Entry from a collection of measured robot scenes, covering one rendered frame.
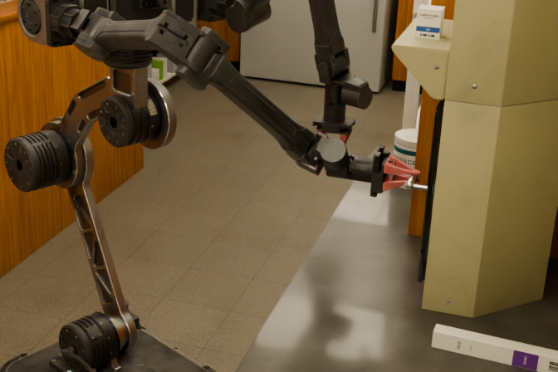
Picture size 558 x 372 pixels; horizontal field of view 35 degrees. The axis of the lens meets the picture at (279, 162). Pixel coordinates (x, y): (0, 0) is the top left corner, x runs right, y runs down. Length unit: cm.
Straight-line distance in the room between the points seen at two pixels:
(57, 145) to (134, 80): 55
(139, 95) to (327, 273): 73
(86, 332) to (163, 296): 106
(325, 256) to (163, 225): 246
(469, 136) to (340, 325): 47
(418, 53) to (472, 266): 47
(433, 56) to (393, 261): 60
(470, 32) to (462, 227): 40
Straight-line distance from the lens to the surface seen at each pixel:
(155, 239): 442
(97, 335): 290
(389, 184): 197
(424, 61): 179
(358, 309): 196
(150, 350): 310
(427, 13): 187
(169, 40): 179
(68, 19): 215
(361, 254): 220
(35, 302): 393
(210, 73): 182
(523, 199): 193
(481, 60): 178
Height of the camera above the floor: 190
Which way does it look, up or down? 21 degrees down
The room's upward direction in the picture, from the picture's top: 3 degrees clockwise
